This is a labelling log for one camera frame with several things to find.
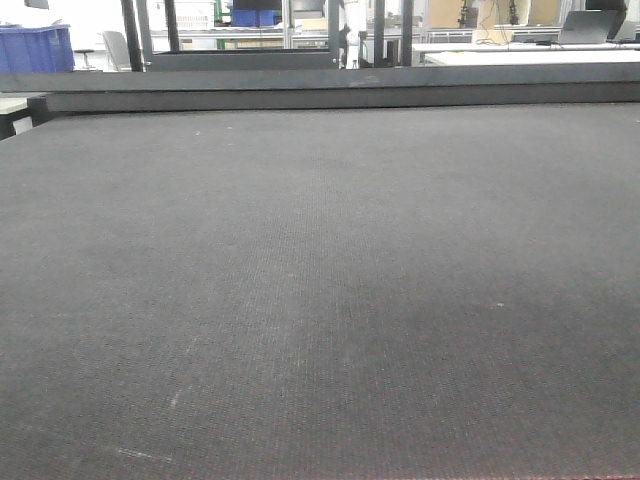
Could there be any grey open laptop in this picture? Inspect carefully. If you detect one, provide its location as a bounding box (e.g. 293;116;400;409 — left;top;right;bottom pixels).
556;10;624;45

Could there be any dark foam board edge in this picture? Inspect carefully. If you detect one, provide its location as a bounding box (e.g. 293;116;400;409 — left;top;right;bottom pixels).
1;62;639;113

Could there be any grey office chair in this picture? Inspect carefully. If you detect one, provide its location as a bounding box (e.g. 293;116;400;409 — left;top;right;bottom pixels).
102;31;132;72

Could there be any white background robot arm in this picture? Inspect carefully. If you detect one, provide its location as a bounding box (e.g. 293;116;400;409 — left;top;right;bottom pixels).
339;0;367;69

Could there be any black metal frame rack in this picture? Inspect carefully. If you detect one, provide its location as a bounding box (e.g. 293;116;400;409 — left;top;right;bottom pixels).
121;1;418;73

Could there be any blue plastic crate background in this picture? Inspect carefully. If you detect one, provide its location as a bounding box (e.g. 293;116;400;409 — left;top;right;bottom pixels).
1;24;75;74

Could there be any white lab table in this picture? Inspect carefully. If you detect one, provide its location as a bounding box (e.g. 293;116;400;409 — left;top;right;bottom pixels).
412;43;639;67

